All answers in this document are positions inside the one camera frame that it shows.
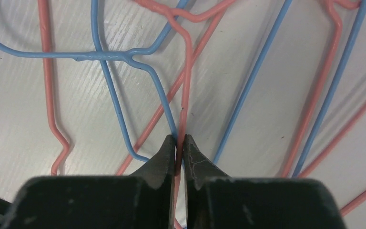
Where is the pink wire hanger right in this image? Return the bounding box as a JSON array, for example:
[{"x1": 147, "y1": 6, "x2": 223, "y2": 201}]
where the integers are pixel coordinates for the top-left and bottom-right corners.
[{"x1": 280, "y1": 0, "x2": 361, "y2": 177}]

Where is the blue wire hanger on table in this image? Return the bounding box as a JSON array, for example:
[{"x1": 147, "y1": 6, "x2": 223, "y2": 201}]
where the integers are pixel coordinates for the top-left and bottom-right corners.
[{"x1": 0, "y1": 0, "x2": 177, "y2": 162}]

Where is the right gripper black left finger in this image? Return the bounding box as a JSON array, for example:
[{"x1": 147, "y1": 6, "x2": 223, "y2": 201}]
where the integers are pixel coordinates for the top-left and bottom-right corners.
[{"x1": 2, "y1": 135, "x2": 175, "y2": 229}]

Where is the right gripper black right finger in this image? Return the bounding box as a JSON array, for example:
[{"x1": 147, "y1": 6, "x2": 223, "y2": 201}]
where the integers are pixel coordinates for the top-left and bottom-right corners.
[{"x1": 183, "y1": 135, "x2": 346, "y2": 229}]

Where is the blue wire hanger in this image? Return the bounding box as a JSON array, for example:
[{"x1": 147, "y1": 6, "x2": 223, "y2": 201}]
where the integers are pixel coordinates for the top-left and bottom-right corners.
[
  {"x1": 0, "y1": 0, "x2": 177, "y2": 162},
  {"x1": 213, "y1": 0, "x2": 292, "y2": 164}
]

